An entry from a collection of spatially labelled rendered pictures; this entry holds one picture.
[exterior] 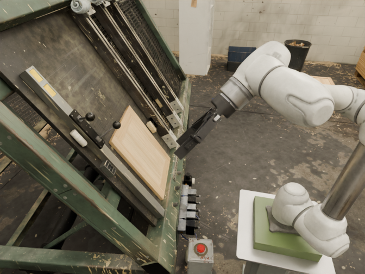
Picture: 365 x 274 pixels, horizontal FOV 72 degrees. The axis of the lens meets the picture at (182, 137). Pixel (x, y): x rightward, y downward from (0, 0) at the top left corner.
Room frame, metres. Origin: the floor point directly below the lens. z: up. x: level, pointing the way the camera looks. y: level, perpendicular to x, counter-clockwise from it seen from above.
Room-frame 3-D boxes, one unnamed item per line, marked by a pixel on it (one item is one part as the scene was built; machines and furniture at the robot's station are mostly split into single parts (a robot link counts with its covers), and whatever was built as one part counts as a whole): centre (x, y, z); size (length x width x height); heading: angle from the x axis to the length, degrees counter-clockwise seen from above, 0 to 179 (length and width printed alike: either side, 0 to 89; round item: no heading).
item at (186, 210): (1.10, -0.05, 0.69); 0.50 x 0.14 x 0.24; 176
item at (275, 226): (0.92, -0.59, 0.84); 0.22 x 0.18 x 0.06; 172
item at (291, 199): (0.89, -0.59, 0.98); 0.18 x 0.16 x 0.22; 25
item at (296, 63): (5.12, -2.28, 0.33); 0.52 x 0.51 x 0.65; 167
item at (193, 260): (0.65, -0.09, 0.84); 0.12 x 0.12 x 0.18; 86
